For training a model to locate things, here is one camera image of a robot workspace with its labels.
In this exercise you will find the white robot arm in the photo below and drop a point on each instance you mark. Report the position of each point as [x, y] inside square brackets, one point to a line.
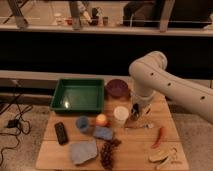
[149, 75]

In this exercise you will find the wooden board table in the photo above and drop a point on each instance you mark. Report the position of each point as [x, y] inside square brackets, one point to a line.
[131, 155]

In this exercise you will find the purple bowl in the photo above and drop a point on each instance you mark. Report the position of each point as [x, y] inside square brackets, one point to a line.
[117, 88]

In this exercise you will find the metal fork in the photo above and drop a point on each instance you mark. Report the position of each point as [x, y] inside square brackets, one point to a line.
[143, 126]

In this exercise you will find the grey blue cloth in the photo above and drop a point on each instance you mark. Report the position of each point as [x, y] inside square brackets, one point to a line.
[83, 151]

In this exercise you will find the blue cup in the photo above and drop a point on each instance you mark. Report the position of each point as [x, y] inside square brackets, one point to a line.
[82, 123]

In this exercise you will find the red chili pepper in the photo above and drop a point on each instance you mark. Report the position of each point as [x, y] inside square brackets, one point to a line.
[160, 138]

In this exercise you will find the white cup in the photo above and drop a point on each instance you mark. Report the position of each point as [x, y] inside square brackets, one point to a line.
[121, 114]

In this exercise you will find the red yellow apple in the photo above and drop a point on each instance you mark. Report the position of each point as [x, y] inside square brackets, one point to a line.
[101, 120]

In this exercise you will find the black remote control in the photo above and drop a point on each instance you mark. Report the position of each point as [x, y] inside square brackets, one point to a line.
[61, 133]

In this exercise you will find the black handled brush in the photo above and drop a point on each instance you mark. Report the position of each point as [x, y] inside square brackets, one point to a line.
[135, 110]

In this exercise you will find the dark metal can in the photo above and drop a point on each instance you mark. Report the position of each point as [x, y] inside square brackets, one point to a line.
[133, 118]

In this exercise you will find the green plastic tray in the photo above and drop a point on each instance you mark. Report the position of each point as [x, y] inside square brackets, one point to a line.
[78, 95]

